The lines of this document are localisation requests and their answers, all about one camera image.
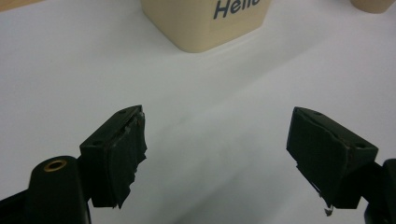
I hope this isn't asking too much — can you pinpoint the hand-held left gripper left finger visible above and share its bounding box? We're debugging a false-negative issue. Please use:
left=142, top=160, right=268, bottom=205
left=78, top=105, right=148, bottom=209

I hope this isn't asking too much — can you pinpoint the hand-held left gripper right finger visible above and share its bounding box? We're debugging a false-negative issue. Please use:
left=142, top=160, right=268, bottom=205
left=286, top=106, right=379, bottom=217

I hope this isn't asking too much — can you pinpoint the cream square container with lettering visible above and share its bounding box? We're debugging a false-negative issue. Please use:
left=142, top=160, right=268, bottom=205
left=139, top=0, right=273, bottom=53

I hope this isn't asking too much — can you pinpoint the cream round container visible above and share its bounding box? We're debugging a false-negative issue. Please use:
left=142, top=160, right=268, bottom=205
left=349, top=0, right=396, bottom=14

